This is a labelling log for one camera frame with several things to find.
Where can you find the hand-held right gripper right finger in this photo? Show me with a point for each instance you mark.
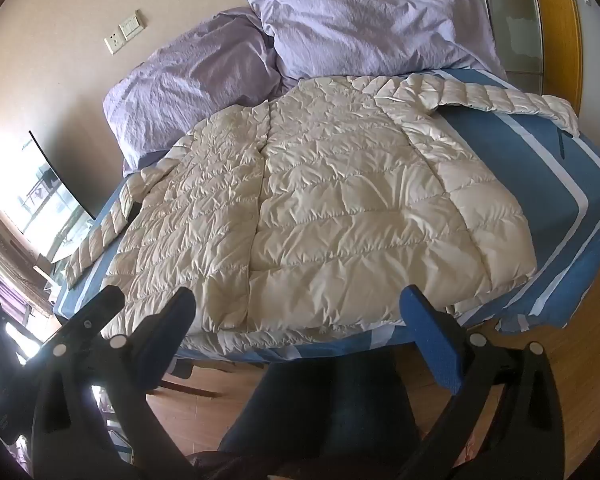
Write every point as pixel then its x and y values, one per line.
pixel 430 342

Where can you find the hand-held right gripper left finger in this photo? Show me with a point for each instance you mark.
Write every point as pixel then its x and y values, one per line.
pixel 169 345

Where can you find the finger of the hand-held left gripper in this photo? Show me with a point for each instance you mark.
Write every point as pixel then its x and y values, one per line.
pixel 102 305

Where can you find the cream puffer jacket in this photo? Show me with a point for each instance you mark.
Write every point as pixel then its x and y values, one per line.
pixel 330 200

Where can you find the person's leg in dark jeans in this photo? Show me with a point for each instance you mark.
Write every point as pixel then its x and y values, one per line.
pixel 330 410

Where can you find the blue striped bed sheet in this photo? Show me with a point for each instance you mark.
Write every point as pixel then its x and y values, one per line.
pixel 520 160

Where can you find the lilac pillow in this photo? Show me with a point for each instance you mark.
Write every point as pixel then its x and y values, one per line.
pixel 360 15
pixel 190 85

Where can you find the white cabinet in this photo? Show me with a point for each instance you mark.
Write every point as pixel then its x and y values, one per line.
pixel 597 70

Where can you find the frosted glass door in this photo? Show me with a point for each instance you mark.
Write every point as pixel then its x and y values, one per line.
pixel 500 15

